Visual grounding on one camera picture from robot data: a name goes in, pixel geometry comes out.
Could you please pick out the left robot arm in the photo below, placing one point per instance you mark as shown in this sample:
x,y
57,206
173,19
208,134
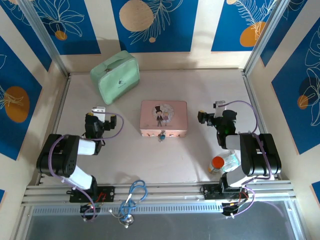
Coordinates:
x,y
60,160

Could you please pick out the clear bottle with orange cap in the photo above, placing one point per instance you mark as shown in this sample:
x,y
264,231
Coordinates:
x,y
220,162

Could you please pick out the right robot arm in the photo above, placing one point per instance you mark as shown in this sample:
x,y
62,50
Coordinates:
x,y
260,155

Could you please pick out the aluminium table side rail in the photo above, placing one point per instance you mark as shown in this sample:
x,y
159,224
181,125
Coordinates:
x,y
258,117
56,120

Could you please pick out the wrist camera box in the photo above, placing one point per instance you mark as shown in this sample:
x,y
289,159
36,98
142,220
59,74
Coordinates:
x,y
220,108
99,113

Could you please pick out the pink wedding print tin box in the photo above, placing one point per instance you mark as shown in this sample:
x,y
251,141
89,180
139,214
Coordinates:
x,y
163,115

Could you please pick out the aluminium table front rail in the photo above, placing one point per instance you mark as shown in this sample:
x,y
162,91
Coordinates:
x,y
165,193

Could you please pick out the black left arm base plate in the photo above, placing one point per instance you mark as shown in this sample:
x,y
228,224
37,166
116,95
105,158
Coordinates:
x,y
107,193

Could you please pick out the blue stethoscope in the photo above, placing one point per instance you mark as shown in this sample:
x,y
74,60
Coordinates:
x,y
136,192

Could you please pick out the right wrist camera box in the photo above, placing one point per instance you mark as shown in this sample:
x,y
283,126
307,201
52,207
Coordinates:
x,y
220,108

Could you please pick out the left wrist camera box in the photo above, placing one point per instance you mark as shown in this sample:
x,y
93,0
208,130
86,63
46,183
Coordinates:
x,y
99,113

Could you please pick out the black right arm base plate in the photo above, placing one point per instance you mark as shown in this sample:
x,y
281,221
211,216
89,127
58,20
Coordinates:
x,y
211,192

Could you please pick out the aluminium frame post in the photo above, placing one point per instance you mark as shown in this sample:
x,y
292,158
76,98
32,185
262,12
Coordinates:
x,y
265,37
47,42

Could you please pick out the mint green zip pouch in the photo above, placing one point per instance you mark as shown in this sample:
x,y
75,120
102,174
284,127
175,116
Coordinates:
x,y
116,77

